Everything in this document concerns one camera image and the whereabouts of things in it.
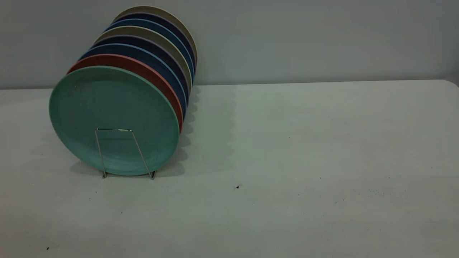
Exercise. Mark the green plastic plate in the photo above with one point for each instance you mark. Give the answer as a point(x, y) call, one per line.
point(114, 118)

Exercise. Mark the pink plastic plate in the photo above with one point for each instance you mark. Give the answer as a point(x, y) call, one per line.
point(143, 67)

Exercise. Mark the navy plate light blue rim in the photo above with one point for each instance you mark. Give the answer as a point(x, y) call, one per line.
point(150, 55)

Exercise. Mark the dark purple plate lavender rim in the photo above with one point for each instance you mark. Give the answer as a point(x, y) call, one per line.
point(147, 40)
point(163, 20)

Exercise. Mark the beige plastic plate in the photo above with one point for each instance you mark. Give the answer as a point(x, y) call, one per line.
point(157, 10)
point(143, 31)

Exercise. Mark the teal blue plastic plate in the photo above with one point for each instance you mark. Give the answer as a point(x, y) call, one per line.
point(150, 23)

